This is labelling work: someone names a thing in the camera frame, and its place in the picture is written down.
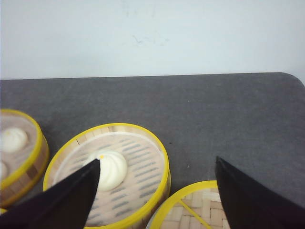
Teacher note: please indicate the woven bamboo steamer lid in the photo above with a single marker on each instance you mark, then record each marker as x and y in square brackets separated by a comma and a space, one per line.
[196, 206]

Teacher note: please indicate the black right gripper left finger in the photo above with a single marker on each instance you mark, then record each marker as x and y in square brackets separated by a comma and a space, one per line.
[65, 205]

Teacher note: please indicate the white swirl steamed bun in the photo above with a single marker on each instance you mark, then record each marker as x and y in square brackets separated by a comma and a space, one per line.
[113, 168]

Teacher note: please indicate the bamboo steamer basket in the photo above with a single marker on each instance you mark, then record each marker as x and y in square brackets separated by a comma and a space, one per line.
[3, 210]
[146, 186]

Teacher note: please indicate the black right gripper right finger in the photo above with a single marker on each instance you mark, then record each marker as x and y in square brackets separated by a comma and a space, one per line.
[250, 205]

